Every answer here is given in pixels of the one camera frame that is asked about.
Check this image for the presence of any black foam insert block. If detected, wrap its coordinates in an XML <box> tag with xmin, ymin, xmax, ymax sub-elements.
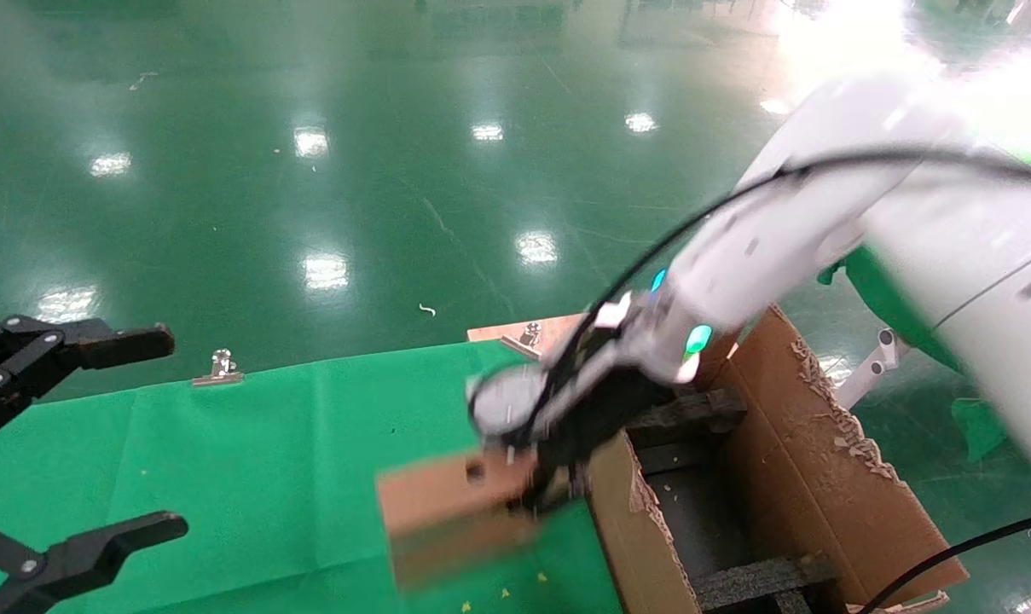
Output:
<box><xmin>626</xmin><ymin>388</ymin><xmax>748</xmax><ymax>453</ymax></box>

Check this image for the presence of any green cloth on side table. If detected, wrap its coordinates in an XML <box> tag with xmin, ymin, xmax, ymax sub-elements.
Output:
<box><xmin>818</xmin><ymin>246</ymin><xmax>1011</xmax><ymax>463</ymax></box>

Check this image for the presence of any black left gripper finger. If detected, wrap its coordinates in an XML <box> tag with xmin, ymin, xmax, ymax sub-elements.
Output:
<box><xmin>0</xmin><ymin>512</ymin><xmax>189</xmax><ymax>614</ymax></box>
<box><xmin>0</xmin><ymin>316</ymin><xmax>177</xmax><ymax>436</ymax></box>

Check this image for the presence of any large open brown carton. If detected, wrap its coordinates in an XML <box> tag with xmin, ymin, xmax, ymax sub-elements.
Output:
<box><xmin>583</xmin><ymin>305</ymin><xmax>970</xmax><ymax>614</ymax></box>

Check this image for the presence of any small brown cardboard box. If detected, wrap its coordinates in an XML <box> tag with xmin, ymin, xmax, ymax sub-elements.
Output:
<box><xmin>377</xmin><ymin>450</ymin><xmax>586</xmax><ymax>594</ymax></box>

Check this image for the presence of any thin black hanging cable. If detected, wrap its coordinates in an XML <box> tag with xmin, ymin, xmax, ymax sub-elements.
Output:
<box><xmin>878</xmin><ymin>509</ymin><xmax>1031</xmax><ymax>614</ymax></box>

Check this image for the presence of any black foam insert strip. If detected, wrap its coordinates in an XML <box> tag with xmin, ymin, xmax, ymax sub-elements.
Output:
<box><xmin>692</xmin><ymin>553</ymin><xmax>840</xmax><ymax>614</ymax></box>

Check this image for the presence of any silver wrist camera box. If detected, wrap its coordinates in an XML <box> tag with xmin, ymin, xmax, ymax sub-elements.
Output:
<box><xmin>468</xmin><ymin>362</ymin><xmax>552</xmax><ymax>446</ymax></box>

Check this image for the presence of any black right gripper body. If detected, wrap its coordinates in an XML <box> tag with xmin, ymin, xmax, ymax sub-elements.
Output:
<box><xmin>534</xmin><ymin>328</ymin><xmax>680</xmax><ymax>513</ymax></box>

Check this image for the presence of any large green tablecloth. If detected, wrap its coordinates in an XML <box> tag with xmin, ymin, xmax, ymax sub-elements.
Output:
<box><xmin>0</xmin><ymin>341</ymin><xmax>623</xmax><ymax>614</ymax></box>

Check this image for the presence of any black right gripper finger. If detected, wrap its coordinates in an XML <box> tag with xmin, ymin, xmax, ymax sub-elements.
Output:
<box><xmin>528</xmin><ymin>460</ymin><xmax>591</xmax><ymax>514</ymax></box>

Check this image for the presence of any white table leg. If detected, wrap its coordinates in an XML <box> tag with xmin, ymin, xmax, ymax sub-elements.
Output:
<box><xmin>835</xmin><ymin>328</ymin><xmax>908</xmax><ymax>410</ymax></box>

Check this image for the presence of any silver binder clip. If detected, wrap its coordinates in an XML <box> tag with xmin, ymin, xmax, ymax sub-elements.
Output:
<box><xmin>193</xmin><ymin>348</ymin><xmax>245</xmax><ymax>387</ymax></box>
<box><xmin>500</xmin><ymin>321</ymin><xmax>543</xmax><ymax>359</ymax></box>

